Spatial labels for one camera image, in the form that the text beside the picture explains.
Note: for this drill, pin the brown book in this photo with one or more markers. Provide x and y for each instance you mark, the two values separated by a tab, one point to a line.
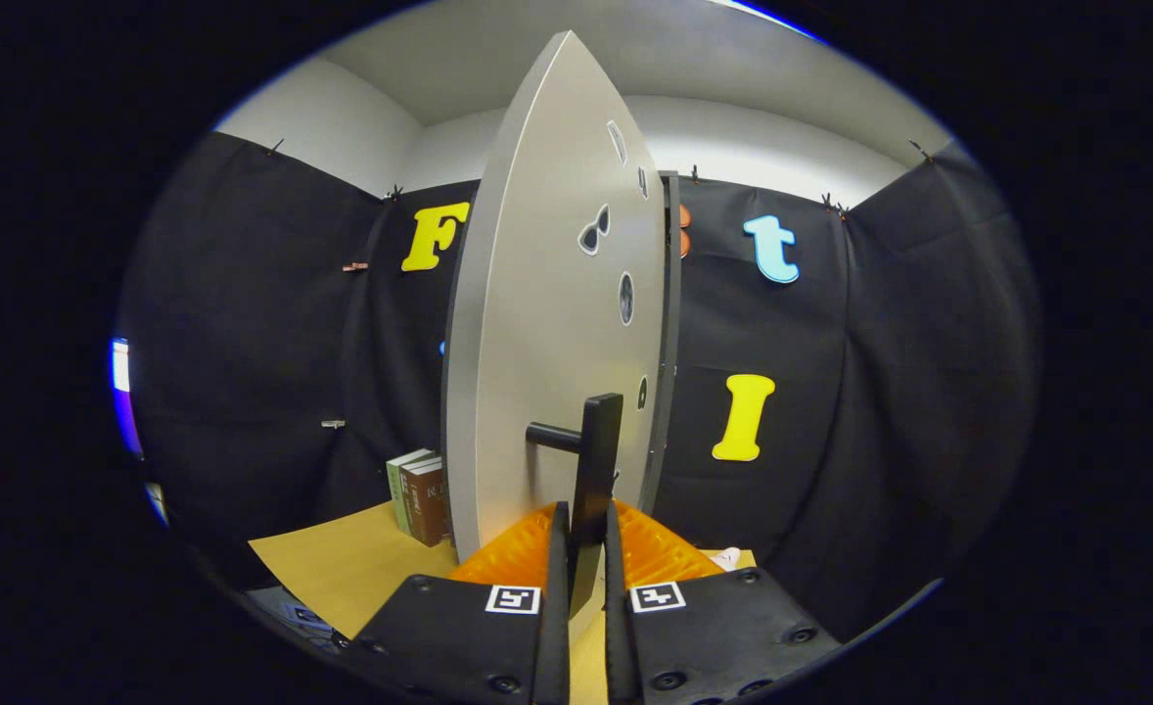
428	504

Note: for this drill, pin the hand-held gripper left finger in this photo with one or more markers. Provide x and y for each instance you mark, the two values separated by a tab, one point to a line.
555	636

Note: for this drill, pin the grey cabinet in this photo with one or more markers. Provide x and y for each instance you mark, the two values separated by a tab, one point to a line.
672	294

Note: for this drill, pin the green book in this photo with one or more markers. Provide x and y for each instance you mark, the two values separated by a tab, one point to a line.
398	490

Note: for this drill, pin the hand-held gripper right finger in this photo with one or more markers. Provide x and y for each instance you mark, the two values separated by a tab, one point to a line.
618	636

